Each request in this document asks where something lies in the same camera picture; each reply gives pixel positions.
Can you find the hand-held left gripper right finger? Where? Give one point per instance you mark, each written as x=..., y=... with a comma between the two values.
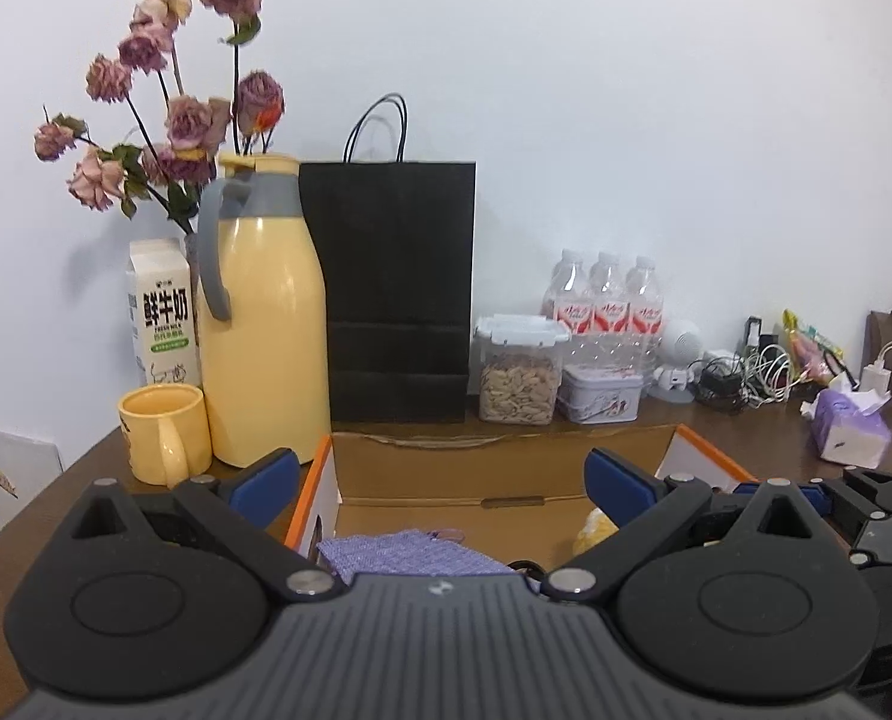
x=618, y=491

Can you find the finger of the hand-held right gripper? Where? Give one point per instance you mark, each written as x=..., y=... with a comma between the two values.
x=888, y=499

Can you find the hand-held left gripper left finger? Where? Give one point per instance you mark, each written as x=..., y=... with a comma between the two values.
x=269, y=484

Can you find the yellow plush toy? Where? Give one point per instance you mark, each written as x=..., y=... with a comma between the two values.
x=592, y=536

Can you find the purple fabric pouch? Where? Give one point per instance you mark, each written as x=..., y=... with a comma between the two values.
x=401, y=555

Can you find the red cardboard box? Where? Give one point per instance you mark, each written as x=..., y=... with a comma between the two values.
x=431, y=465

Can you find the purple tissue pack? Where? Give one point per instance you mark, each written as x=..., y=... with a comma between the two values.
x=850, y=431

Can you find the white printed tin box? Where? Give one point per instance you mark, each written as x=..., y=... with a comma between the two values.
x=599, y=397

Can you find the white charger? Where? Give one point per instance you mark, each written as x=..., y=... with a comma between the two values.
x=874, y=379

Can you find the yellow mug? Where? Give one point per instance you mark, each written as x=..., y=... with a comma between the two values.
x=153, y=427

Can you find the clear container with seeds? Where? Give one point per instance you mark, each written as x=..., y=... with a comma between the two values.
x=517, y=390

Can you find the yellow thermos jug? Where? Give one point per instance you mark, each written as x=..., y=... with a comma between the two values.
x=266, y=330

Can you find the white robot toy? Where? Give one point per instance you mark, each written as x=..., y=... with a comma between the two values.
x=682, y=345

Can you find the colourful snack packet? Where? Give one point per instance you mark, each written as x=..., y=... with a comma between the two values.
x=813, y=349

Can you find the white milk carton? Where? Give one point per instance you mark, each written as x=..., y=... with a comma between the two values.
x=161, y=315

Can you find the black plug adapter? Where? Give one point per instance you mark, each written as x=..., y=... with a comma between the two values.
x=753, y=334

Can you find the glass flower vase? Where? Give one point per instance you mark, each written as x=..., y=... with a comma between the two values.
x=192, y=277

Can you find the black paper bag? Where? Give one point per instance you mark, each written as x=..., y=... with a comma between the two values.
x=393, y=277

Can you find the white desk calendar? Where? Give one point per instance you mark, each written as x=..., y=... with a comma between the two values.
x=3, y=480

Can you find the dried pink rose bouquet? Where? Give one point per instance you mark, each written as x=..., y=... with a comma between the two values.
x=191, y=120

